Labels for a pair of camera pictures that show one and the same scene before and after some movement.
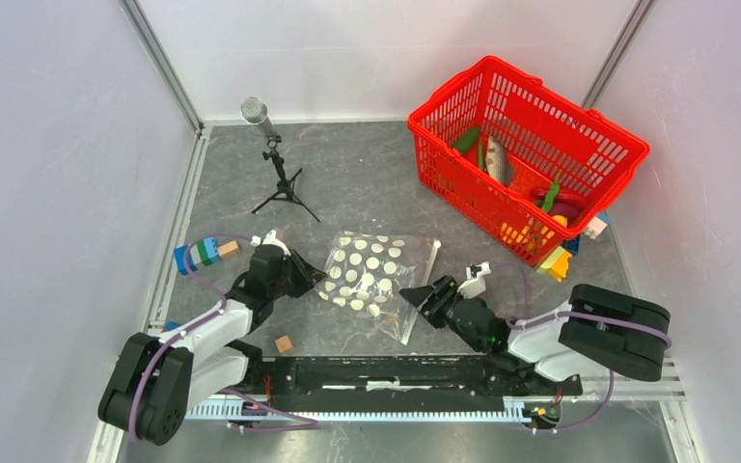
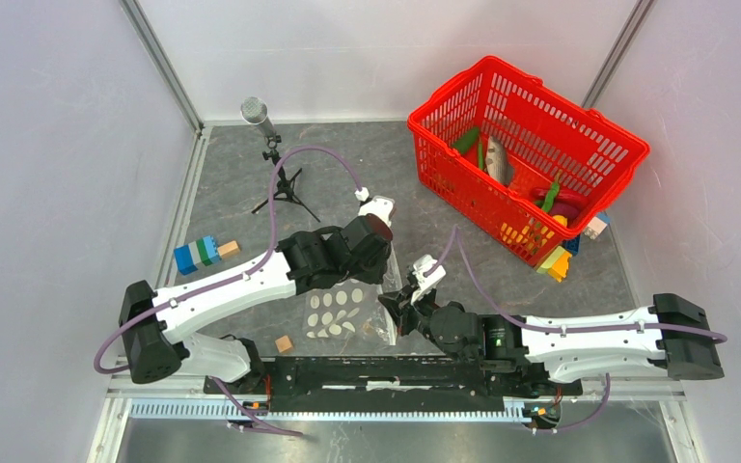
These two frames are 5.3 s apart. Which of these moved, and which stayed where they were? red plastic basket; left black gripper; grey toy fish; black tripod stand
Moved: left black gripper
Stayed: grey toy fish; red plastic basket; black tripod stand
